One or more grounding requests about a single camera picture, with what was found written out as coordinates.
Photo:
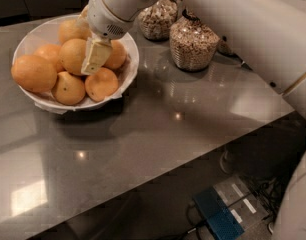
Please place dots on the grey metal floor plate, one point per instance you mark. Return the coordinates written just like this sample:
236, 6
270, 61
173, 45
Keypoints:
243, 205

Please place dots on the middle left hidden orange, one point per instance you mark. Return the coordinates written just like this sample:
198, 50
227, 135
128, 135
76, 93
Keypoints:
50, 52

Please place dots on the middle glass cereal jar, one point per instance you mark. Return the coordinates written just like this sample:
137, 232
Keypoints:
192, 43

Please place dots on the glass cereal jar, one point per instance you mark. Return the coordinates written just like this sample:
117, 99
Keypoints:
192, 43
224, 49
156, 20

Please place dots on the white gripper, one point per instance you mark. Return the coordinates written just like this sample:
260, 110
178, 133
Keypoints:
105, 21

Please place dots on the left glass cereal jar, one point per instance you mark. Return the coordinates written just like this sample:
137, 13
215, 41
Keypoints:
156, 20

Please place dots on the right glass cereal jar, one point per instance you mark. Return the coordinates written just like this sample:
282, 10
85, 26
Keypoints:
224, 49

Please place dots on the blue box on floor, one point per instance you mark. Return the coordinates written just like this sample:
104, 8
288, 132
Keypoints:
217, 216

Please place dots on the white bowl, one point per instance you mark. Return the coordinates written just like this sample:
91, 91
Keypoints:
46, 33

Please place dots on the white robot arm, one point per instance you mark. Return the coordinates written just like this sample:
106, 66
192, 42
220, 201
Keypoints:
269, 35

